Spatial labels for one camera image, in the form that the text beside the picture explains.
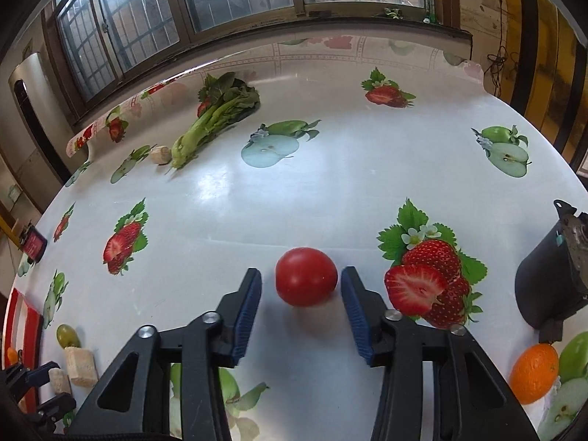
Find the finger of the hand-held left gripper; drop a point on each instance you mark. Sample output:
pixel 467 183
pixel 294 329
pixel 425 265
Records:
pixel 39 374
pixel 55 406

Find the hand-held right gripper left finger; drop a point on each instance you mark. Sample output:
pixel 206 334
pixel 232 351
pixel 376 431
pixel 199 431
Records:
pixel 246 321

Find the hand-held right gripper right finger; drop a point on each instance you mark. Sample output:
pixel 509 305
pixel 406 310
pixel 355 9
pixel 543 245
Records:
pixel 356 317

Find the green round fruit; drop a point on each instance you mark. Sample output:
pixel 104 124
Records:
pixel 66 335

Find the red rimmed white tray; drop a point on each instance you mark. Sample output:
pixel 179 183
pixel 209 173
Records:
pixel 27 326

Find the red tomato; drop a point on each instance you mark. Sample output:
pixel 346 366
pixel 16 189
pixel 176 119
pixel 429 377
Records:
pixel 305 282

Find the black canister red label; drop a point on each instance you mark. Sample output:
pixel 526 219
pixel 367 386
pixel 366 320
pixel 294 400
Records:
pixel 34 243

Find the green box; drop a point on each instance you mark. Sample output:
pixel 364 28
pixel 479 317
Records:
pixel 14 193

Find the small beige cork-like chunk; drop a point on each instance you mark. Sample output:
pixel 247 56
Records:
pixel 161 154

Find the black cup with straw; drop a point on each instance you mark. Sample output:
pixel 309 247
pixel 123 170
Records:
pixel 542 280

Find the green bok choy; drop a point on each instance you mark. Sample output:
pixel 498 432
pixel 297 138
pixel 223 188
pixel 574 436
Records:
pixel 206 124

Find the small green plant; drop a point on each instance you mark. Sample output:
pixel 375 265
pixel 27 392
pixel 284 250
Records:
pixel 393 13

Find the standing tower air conditioner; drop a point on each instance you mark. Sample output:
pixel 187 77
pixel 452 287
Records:
pixel 27 66

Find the green bottle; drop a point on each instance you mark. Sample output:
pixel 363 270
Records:
pixel 428 4

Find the barred window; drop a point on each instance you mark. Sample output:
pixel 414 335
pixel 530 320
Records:
pixel 138 18

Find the golden metal door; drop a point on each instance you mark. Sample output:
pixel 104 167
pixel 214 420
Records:
pixel 551 55

